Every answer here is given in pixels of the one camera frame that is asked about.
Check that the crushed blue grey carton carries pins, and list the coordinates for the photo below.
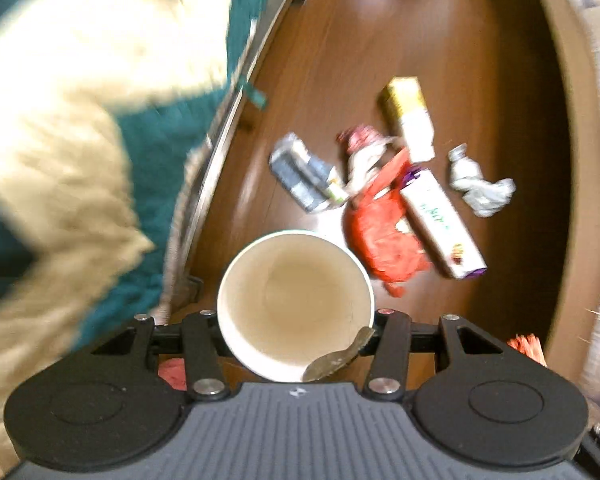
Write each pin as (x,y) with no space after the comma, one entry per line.
(300,170)

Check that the crumpled white plastic bottle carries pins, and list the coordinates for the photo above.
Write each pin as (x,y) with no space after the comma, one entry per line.
(472,185)

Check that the red white crumpled wrapper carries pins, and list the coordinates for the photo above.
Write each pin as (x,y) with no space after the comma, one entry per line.
(362,152)

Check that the red wrapper piece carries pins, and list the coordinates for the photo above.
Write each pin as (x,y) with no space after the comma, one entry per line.
(172,375)

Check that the yellow white box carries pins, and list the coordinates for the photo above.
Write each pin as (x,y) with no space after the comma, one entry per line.
(412,120)

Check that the metal folding bed frame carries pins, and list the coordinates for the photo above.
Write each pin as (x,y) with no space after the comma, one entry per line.
(275,15)

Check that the bronze plastic spoon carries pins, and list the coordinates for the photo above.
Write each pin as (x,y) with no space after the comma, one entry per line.
(330,362)

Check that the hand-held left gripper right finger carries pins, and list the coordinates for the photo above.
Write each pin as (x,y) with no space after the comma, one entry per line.
(392,352)

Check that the white purple box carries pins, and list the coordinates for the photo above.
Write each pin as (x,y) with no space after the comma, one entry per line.
(440,220)

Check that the teal cream zigzag blanket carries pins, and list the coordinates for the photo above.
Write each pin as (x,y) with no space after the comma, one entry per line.
(55,110)

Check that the red plastic bag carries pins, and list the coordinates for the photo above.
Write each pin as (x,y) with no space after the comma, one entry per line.
(380,235)

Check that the white paper cup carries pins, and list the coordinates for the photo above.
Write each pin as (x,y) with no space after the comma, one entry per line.
(290,290)

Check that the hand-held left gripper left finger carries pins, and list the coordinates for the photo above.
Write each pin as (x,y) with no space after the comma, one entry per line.
(200,352)

